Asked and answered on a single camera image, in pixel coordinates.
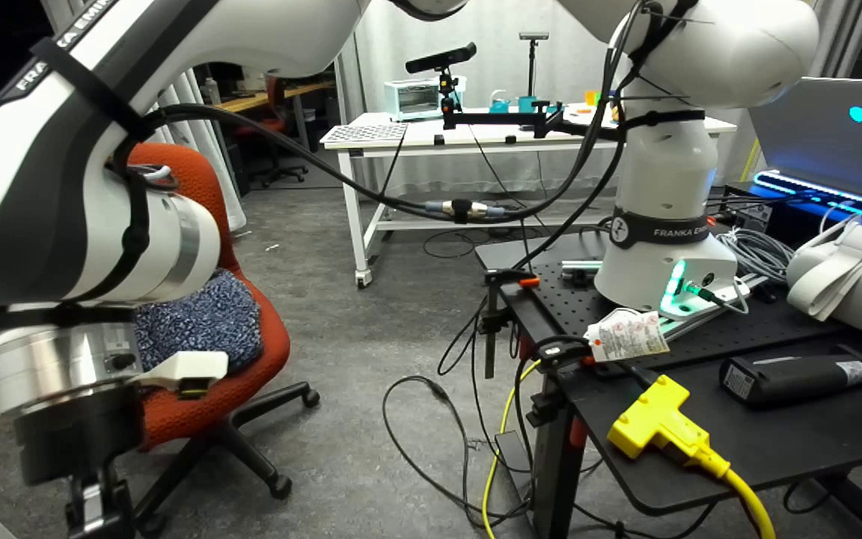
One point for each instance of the yellow power connector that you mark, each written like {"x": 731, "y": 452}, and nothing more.
{"x": 658, "y": 420}

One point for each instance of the white VR headset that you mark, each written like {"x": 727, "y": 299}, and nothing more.
{"x": 828, "y": 277}

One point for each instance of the white table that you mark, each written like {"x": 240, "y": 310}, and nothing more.
{"x": 382, "y": 134}

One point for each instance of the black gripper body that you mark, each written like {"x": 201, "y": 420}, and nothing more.
{"x": 80, "y": 441}

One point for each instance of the crumpled white packet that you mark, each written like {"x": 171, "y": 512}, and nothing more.
{"x": 628, "y": 332}

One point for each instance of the black handheld device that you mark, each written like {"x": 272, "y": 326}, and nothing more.
{"x": 771, "y": 380}

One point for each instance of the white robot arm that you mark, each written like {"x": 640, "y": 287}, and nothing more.
{"x": 82, "y": 227}

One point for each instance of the open laptop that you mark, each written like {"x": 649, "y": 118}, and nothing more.
{"x": 812, "y": 157}

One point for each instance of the black robot table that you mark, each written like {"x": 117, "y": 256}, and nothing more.
{"x": 771, "y": 446}

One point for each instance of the blue speckled cloth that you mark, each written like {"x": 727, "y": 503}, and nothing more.
{"x": 219, "y": 316}

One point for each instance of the black stereo camera on stand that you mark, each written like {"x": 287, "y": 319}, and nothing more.
{"x": 441, "y": 61}

